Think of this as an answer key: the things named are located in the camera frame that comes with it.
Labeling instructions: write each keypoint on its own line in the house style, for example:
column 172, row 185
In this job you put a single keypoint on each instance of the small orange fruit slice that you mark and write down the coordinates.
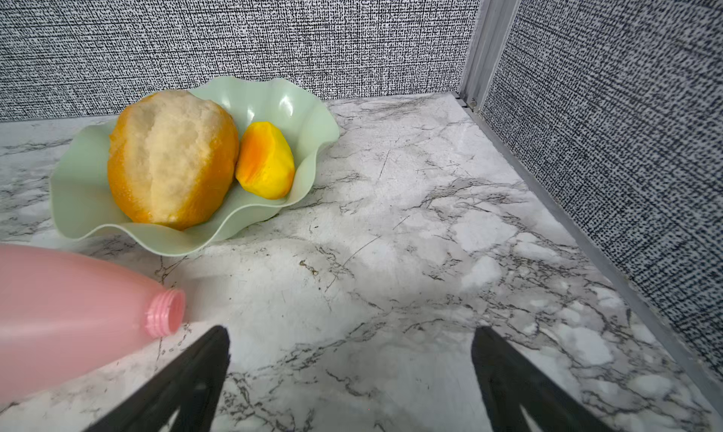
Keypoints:
column 265, row 166

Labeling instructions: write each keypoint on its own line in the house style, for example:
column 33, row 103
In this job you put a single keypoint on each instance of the pink plastic spray bottle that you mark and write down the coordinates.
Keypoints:
column 64, row 315

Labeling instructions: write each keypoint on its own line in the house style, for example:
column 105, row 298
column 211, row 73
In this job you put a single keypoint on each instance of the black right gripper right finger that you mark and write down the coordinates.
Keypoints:
column 513, row 387

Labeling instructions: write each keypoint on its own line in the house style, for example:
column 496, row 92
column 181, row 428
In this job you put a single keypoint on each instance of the large orange bread roll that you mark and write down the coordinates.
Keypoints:
column 171, row 159

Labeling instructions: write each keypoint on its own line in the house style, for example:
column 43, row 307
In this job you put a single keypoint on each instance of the light green wavy plate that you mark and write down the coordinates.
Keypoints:
column 82, row 204

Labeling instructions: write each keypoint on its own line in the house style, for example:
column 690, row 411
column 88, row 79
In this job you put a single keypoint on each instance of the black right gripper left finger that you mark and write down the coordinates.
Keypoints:
column 184, row 394

